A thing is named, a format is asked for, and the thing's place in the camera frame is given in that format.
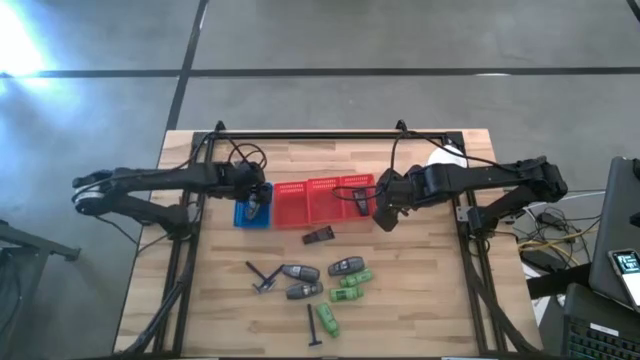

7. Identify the black metal cart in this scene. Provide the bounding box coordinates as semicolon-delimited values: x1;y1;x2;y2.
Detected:
0;219;81;360

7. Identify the Lysol wipes canister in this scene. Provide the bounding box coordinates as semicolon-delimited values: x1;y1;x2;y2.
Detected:
427;144;469;170

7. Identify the red plastic basket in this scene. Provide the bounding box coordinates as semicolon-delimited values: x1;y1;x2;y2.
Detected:
339;173;380;221
305;177;346;225
272;180;310;230

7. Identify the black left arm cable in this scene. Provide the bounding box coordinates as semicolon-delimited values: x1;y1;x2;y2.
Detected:
189;122;269;174

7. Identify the black metal table frame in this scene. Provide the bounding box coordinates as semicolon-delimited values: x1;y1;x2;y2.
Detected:
122;119;539;359

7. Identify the black power adapter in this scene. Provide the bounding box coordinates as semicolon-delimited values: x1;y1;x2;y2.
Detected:
519;249;562;274

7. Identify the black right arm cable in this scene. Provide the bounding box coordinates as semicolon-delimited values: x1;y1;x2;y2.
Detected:
332;119;519;202

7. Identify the black keyboard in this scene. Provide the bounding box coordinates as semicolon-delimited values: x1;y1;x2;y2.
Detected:
562;283;640;360

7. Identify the smartphone with lit screen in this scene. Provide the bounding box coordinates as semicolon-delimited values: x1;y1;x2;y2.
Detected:
607;248;640;309

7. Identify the grey laptop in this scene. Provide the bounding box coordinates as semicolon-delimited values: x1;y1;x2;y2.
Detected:
588;155;640;311

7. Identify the black flat toiletry packet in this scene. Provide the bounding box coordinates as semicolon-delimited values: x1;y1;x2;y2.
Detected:
352;188;371;217
301;225;336;246

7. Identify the dark blue disposable razor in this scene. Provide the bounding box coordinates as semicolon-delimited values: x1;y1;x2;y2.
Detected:
244;260;274;294
306;303;324;348
252;263;285;295

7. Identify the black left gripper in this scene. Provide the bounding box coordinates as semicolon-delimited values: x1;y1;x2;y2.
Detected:
227;160;275;219

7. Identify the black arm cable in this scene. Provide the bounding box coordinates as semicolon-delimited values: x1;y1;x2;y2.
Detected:
189;122;269;174
332;119;519;202

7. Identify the blue plastic basket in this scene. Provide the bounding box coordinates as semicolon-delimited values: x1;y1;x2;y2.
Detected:
233;182;275;230

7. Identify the yellow cable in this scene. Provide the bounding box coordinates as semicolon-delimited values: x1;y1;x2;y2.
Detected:
517;227;601;254

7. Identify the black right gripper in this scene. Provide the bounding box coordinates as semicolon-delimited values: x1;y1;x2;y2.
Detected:
373;167;426;233

